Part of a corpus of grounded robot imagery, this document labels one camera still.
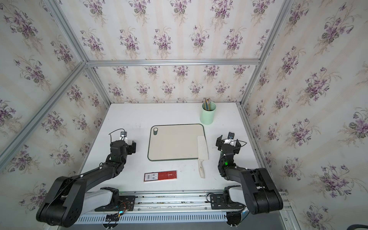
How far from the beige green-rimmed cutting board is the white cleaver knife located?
0.01 meters

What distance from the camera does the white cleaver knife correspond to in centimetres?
85

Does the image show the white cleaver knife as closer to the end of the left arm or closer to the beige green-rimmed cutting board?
the beige green-rimmed cutting board

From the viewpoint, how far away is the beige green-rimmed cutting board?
2.96 ft
